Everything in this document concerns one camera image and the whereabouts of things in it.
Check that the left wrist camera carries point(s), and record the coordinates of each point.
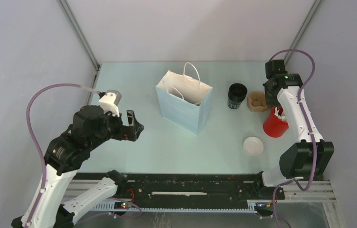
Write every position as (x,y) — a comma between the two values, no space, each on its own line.
(109,102)

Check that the light blue paper bag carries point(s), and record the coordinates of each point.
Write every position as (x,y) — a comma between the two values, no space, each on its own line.
(184,99)

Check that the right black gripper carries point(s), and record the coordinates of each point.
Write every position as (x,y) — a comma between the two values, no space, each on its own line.
(269,102)

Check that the red cup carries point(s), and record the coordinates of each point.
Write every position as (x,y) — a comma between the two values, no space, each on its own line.
(274,127)

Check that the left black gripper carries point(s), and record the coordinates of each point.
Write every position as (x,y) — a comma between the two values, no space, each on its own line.
(134,129)

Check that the white plastic lid on table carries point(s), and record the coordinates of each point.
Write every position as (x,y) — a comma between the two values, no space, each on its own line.
(253,146)

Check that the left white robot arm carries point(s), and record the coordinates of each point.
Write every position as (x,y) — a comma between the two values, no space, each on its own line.
(63,158)

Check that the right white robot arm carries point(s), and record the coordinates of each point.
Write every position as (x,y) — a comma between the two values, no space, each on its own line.
(310,153)

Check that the brown cardboard cup carrier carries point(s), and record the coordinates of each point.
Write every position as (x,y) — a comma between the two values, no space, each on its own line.
(256,102)

